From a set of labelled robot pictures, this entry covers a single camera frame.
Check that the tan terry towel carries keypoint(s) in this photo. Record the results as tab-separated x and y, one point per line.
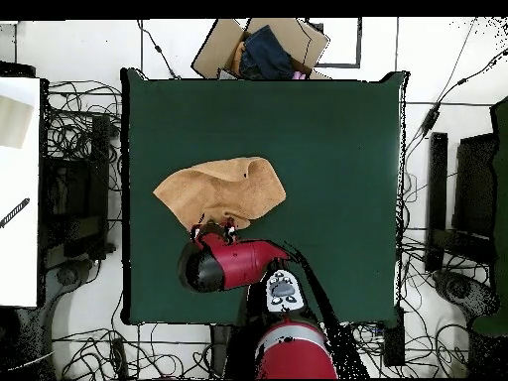
222	190

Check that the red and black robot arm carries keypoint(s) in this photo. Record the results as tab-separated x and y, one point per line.
246	262

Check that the pink cloth item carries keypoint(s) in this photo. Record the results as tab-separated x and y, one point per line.
299	75

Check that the orange cloth item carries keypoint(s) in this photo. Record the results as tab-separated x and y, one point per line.
238	57

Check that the black metal stand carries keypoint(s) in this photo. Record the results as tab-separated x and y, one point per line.
99	158

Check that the dark green table cloth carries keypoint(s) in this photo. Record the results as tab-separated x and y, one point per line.
337	139

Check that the brown cardboard box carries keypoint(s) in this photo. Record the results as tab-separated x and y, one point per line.
214	51

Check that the dark blue jeans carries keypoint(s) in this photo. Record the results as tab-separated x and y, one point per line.
266	55

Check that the white desk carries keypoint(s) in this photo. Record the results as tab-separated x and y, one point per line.
20	258

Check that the beige cardboard piece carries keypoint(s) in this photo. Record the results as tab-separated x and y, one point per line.
14	123

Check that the dark green fabric sheet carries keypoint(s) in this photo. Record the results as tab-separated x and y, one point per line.
502	198

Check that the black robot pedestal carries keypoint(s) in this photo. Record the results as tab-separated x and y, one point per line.
220	349

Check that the black metal frame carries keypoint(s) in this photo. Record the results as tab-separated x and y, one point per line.
474	182

